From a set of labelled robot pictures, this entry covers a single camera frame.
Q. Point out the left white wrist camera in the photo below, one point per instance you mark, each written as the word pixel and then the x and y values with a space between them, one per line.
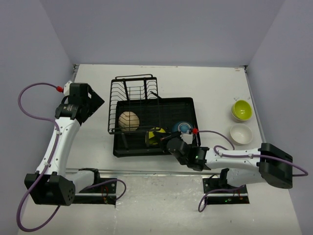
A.
pixel 66 88

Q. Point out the yellow green bowl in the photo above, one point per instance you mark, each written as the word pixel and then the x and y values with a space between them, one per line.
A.
pixel 150 138
pixel 240 107

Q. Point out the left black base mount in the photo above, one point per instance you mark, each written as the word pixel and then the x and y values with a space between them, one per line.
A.
pixel 90 188

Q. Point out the wooden bowl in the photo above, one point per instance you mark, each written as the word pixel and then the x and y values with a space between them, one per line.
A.
pixel 128 121

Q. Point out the blue patterned bowl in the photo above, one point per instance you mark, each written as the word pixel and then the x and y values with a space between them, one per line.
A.
pixel 183 127

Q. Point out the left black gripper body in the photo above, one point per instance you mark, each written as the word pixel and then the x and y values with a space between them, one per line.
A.
pixel 92 104

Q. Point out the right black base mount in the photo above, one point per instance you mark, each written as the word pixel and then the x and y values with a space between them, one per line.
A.
pixel 221 193

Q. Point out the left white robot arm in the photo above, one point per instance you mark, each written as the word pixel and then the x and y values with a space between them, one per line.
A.
pixel 49 185

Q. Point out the metal rail strip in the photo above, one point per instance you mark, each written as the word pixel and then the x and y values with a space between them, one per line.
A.
pixel 156 172

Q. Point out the black drip tray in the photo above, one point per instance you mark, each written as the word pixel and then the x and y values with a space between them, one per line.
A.
pixel 176 112

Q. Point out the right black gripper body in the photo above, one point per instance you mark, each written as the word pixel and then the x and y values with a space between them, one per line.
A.
pixel 183 161

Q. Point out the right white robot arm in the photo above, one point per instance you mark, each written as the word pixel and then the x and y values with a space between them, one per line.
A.
pixel 267 163

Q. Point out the beige white bowl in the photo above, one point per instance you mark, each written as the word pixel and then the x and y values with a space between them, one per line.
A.
pixel 242 118
pixel 241 134

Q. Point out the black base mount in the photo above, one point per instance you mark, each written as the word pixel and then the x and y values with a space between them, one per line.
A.
pixel 90 188
pixel 221 193

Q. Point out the black wire dish rack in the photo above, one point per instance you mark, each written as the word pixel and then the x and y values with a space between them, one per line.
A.
pixel 133 87

